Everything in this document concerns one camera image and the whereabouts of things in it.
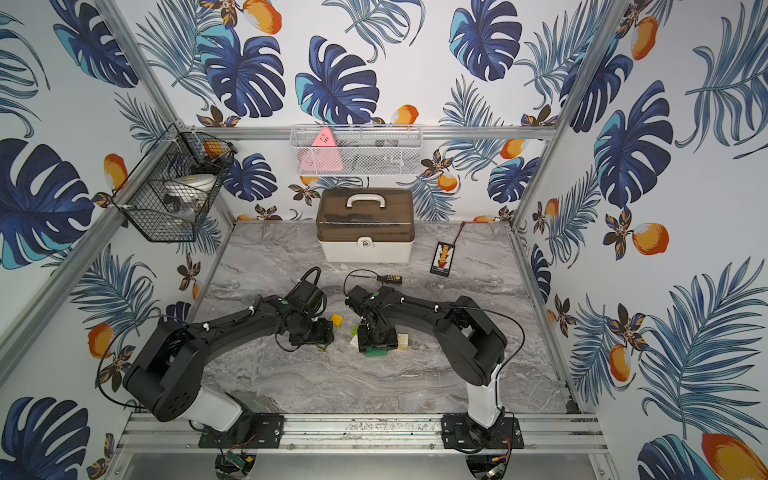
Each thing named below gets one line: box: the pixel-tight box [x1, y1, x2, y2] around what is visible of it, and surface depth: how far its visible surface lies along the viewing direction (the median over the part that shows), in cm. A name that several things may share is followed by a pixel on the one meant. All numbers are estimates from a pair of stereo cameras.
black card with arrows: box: [430, 241, 456, 277], surface depth 109 cm
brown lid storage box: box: [316, 188, 415, 263], surface depth 100 cm
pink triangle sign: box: [297, 127, 343, 173], surface depth 92 cm
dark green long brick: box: [366, 347, 387, 357], surface depth 89 cm
